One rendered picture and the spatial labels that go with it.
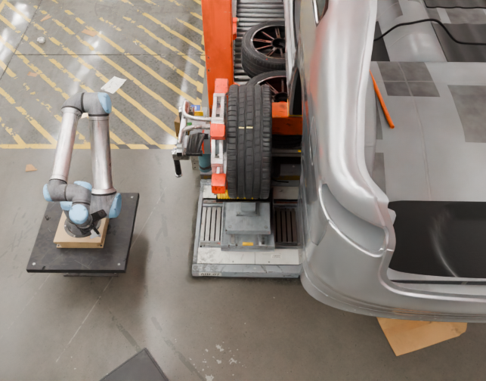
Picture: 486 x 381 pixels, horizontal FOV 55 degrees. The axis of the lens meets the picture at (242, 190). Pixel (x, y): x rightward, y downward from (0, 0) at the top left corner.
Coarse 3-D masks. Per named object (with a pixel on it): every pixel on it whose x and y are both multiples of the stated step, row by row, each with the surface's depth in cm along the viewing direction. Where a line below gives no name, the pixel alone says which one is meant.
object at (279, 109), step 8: (272, 104) 320; (280, 104) 320; (272, 112) 315; (280, 112) 315; (272, 120) 313; (280, 120) 313; (288, 120) 313; (296, 120) 313; (272, 128) 319; (280, 128) 318; (288, 128) 318; (296, 128) 318
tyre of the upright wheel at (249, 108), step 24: (240, 96) 249; (264, 96) 249; (240, 120) 241; (264, 120) 241; (240, 144) 241; (264, 144) 240; (240, 168) 245; (264, 168) 245; (240, 192) 258; (264, 192) 258
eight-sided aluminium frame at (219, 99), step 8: (216, 96) 257; (224, 96) 257; (216, 104) 256; (224, 104) 281; (224, 112) 286; (216, 120) 245; (224, 120) 291; (216, 160) 248; (224, 160) 295; (224, 168) 291
